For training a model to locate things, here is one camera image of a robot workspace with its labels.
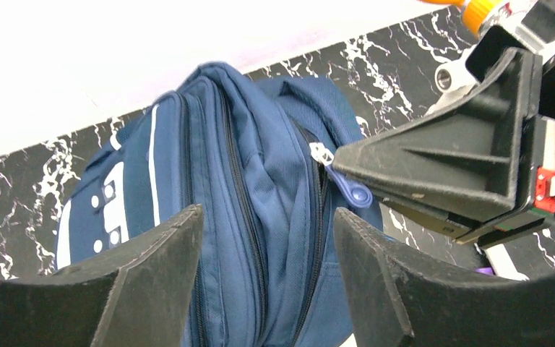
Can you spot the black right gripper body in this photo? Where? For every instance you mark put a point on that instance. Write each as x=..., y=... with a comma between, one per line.
x=530, y=26

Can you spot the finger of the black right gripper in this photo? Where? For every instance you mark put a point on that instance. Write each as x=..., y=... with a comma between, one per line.
x=444, y=217
x=462, y=158

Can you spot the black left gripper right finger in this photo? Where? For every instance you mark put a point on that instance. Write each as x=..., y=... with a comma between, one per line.
x=400, y=296

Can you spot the navy blue student backpack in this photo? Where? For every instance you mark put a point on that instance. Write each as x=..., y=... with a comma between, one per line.
x=268, y=273

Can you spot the white rectangular box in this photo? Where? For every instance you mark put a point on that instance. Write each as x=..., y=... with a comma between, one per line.
x=502, y=263

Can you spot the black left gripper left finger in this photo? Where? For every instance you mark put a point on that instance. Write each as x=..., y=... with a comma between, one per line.
x=136, y=294

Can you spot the white PVC pipe frame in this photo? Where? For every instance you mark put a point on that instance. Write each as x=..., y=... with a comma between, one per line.
x=454, y=82

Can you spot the orange pipe valve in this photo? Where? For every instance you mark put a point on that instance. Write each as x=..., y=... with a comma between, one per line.
x=474, y=12

